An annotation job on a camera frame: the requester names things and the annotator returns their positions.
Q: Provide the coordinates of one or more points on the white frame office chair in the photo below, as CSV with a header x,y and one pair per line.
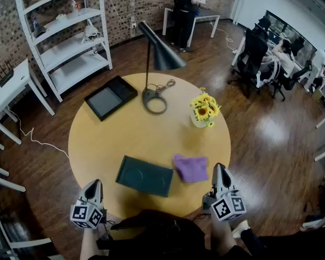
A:
x,y
273,76

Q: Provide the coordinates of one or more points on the blue plastic bottle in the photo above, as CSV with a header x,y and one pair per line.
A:
x,y
35,23

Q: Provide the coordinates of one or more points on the red label plastic bottle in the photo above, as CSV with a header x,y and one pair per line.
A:
x,y
75,7

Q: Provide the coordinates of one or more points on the small white dish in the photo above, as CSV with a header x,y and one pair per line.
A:
x,y
61,17

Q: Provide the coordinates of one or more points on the white metal shelving unit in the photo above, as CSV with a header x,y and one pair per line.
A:
x,y
70,46

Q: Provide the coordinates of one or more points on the white helmet-like object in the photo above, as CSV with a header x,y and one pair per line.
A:
x,y
90,34

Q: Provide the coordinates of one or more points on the person's right forearm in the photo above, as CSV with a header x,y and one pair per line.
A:
x,y
222,234

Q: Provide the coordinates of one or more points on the white flower vase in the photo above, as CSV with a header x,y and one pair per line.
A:
x,y
197,122

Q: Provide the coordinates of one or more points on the small white side table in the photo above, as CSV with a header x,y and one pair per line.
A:
x,y
13,91

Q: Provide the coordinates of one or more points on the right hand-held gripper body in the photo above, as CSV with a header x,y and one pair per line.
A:
x,y
227,207

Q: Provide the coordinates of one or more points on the person's left forearm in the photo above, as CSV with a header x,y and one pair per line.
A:
x,y
89,242

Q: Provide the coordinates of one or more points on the black router with antennas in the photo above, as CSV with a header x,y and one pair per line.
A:
x,y
6,77

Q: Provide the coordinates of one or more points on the person's white shoe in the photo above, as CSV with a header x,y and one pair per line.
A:
x,y
241,227

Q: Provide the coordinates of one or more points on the dark green tray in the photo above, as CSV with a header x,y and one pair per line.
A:
x,y
145,176

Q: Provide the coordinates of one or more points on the black dome object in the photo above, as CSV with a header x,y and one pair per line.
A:
x,y
39,32

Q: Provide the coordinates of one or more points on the person's black upper clothing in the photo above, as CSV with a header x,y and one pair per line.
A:
x,y
157,237

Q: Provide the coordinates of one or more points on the black compartment tray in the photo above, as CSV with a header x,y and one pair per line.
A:
x,y
108,99

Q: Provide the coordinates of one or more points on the person's black trouser leg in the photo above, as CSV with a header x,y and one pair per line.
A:
x,y
273,249

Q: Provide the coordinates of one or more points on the white wall socket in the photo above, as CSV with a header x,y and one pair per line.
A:
x,y
134,25

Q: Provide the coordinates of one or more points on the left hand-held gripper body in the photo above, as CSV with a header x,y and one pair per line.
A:
x,y
88,215

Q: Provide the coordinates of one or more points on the black desk lamp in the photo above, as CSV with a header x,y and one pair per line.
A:
x,y
162,53

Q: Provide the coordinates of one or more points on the black office chair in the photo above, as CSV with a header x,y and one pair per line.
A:
x,y
250,55

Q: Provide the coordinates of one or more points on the yellow sunflower bouquet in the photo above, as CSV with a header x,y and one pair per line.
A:
x,y
204,107

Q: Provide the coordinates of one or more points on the purple cloth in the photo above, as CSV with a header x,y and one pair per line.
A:
x,y
192,168

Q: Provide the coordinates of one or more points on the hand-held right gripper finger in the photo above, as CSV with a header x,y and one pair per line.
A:
x,y
217,177
232,184

